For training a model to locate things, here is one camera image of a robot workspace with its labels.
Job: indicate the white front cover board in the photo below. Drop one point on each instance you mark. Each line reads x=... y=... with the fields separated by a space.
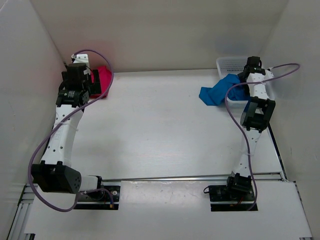
x=177 y=210

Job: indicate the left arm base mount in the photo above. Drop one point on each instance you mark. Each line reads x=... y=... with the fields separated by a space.
x=101 y=200

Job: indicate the aluminium rail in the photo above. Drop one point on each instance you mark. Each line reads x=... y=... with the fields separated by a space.
x=18 y=226
x=278 y=176

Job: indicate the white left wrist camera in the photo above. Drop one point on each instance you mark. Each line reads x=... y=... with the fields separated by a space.
x=81 y=59

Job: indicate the red t-shirt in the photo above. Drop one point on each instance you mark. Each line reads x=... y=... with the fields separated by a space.
x=96 y=96

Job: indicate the blue t-shirt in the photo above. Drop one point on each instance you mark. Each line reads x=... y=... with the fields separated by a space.
x=215 y=96

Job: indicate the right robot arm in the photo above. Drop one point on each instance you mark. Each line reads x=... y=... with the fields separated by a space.
x=254 y=120

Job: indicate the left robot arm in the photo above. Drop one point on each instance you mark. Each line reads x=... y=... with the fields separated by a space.
x=54 y=173

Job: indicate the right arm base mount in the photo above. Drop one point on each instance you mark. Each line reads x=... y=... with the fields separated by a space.
x=223 y=201

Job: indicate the aluminium left side rail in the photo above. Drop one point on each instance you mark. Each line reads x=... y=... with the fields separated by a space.
x=18 y=226

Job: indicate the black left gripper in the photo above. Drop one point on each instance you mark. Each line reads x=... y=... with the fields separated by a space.
x=95 y=87

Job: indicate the aluminium front rail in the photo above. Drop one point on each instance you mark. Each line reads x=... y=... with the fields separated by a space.
x=278 y=176

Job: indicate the white plastic laundry basket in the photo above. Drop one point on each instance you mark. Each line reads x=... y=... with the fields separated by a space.
x=232 y=65

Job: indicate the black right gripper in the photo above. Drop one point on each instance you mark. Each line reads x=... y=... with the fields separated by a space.
x=246 y=89

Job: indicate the pink t-shirt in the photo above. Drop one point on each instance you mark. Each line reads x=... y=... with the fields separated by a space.
x=103 y=77

